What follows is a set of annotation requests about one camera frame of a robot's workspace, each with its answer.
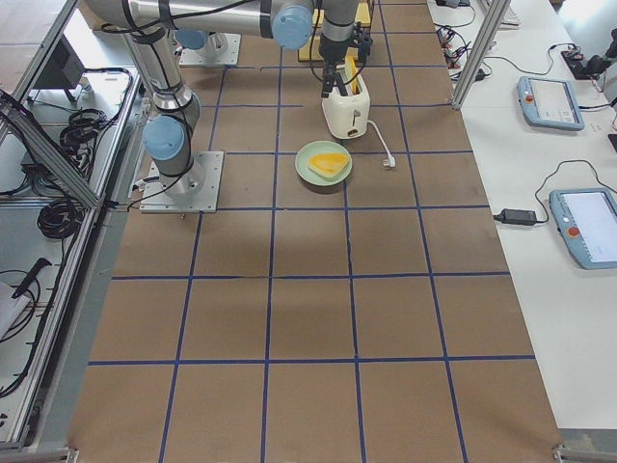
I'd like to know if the black cable coil upper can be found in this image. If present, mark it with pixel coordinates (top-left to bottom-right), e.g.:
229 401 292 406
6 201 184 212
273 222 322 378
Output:
59 108 108 168

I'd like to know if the black cable coil lower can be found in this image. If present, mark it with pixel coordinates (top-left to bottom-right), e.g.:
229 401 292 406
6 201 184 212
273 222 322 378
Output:
37 197 83 241

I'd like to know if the lower blue teach pendant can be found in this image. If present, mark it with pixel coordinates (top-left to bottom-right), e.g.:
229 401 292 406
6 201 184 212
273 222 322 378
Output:
550 187 617 270

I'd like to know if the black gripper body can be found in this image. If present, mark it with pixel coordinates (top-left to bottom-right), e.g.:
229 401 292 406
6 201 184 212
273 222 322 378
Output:
318 22 372 65

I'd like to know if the black cable coil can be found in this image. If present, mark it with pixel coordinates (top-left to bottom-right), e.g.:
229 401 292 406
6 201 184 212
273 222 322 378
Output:
59 108 108 168
37 197 83 241

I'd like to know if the black box on floor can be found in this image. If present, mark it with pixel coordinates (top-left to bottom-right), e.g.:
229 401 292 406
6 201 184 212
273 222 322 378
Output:
33 35 85 102

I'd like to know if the wooden wire shelf rack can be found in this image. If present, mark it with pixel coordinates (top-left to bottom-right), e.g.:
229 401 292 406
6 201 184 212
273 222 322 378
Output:
293 0 372 68

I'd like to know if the aluminium frame left rail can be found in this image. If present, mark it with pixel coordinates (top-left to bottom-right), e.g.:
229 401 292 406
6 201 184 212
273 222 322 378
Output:
1 1 144 460

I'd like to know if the black power adapter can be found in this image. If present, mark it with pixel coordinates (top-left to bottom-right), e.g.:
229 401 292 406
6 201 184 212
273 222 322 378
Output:
493 208 547 227

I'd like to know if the black handheld tool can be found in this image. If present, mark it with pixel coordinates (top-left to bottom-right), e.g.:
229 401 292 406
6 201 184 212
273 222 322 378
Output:
12 258 51 299

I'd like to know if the toast slice in toaster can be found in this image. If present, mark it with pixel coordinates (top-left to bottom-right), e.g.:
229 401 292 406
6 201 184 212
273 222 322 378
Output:
344 55 361 95

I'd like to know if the toast slice on plate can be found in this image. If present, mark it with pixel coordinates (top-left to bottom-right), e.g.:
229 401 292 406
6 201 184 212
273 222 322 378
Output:
308 152 350 179

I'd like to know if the upper blue teach pendant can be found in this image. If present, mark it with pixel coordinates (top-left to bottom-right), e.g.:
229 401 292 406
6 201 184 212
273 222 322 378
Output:
517 76 585 131

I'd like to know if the aluminium frame post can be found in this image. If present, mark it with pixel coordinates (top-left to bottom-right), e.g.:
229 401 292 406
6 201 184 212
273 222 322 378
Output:
451 0 510 110

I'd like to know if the cream white toaster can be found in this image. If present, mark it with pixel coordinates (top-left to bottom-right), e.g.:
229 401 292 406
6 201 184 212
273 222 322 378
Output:
322 75 370 140

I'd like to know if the blue teach pendant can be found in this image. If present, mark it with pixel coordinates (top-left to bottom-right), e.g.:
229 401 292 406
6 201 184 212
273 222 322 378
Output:
517 76 585 131
550 187 617 270

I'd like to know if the green plate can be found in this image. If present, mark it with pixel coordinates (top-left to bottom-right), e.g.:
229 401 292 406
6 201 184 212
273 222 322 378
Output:
295 141 353 186

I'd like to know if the white toaster power cord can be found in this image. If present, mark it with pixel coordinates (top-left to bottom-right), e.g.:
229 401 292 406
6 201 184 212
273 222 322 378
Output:
365 120 398 172

